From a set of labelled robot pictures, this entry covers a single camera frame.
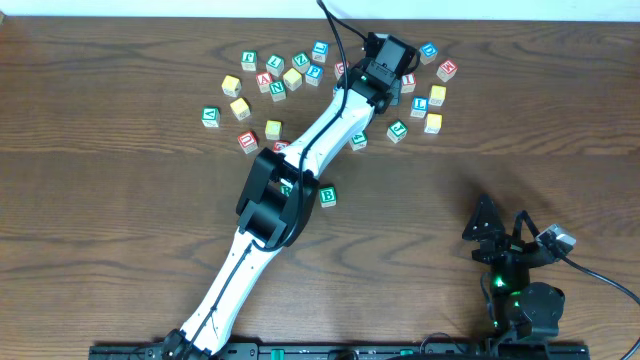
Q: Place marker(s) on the red U block upper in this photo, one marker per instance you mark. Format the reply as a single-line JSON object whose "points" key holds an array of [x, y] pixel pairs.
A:
{"points": [[339, 69]]}

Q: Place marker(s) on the red block bottom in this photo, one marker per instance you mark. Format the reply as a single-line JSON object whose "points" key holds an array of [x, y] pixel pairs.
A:
{"points": [[279, 146]]}

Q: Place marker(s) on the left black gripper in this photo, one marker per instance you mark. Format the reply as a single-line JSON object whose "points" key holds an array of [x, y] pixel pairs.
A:
{"points": [[396, 95]]}

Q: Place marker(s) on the yellow G block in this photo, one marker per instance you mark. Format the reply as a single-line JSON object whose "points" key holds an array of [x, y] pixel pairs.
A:
{"points": [[433, 123]]}

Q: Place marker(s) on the green R block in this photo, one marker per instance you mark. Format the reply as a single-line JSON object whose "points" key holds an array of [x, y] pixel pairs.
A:
{"points": [[286, 190]]}

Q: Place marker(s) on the yellow block lower left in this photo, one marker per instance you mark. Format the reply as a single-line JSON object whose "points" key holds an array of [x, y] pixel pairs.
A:
{"points": [[240, 108]]}

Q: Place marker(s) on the green B block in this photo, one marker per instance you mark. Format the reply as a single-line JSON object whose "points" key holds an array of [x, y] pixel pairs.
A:
{"points": [[327, 197]]}

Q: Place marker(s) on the green Z block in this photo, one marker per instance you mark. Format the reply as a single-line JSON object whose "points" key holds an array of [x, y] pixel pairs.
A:
{"points": [[301, 62]]}

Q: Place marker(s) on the yellow block above red pair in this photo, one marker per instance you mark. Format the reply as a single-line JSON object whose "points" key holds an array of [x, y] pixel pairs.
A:
{"points": [[273, 130]]}

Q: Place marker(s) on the green J block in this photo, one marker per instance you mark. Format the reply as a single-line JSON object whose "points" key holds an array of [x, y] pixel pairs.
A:
{"points": [[397, 131]]}

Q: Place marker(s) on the blue L block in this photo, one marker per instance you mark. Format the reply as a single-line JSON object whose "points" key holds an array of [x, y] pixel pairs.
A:
{"points": [[419, 107]]}

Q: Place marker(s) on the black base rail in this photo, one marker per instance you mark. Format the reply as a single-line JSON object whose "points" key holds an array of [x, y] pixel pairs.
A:
{"points": [[432, 350]]}

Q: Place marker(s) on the red U block lower left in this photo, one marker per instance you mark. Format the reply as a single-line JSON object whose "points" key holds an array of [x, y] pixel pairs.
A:
{"points": [[248, 142]]}

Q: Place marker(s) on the green N block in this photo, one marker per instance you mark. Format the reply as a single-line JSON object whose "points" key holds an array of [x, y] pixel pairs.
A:
{"points": [[277, 91]]}

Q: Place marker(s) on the yellow block far left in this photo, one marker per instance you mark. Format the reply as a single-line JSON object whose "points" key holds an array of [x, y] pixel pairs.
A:
{"points": [[231, 86]]}

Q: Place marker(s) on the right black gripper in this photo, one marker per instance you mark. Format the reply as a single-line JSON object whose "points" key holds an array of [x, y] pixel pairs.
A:
{"points": [[495, 232]]}

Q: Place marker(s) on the yellow K block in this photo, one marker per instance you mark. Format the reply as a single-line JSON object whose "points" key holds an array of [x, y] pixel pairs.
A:
{"points": [[437, 95]]}

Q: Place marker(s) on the green L block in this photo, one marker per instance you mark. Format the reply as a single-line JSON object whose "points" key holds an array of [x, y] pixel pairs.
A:
{"points": [[275, 65]]}

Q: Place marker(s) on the red u block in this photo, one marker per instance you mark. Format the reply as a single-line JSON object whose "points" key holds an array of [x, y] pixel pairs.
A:
{"points": [[248, 142], [339, 69]]}

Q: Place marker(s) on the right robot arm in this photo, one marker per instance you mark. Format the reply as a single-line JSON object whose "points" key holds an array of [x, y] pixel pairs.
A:
{"points": [[521, 310]]}

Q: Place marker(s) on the yellow block near N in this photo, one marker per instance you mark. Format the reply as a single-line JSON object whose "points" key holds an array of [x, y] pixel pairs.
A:
{"points": [[292, 79]]}

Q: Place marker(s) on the green V block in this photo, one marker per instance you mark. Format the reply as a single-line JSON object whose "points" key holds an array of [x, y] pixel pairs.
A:
{"points": [[210, 117]]}

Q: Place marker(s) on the red A block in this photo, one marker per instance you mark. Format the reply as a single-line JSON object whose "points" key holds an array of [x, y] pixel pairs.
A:
{"points": [[264, 80]]}

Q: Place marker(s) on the red M block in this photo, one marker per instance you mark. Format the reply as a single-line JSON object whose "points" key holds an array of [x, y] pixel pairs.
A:
{"points": [[447, 70]]}

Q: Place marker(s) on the blue P block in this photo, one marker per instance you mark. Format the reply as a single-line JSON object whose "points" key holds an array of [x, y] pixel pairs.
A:
{"points": [[314, 74]]}

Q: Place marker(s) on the green 4 block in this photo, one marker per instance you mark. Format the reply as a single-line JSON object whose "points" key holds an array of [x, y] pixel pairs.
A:
{"points": [[358, 141]]}

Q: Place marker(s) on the blue block top centre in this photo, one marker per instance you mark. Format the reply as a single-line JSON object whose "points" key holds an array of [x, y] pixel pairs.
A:
{"points": [[320, 51]]}

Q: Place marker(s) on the red I block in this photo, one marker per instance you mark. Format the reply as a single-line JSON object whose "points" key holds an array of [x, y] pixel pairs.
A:
{"points": [[408, 83]]}

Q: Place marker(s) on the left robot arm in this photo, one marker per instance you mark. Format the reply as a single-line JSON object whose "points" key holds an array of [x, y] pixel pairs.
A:
{"points": [[280, 192]]}

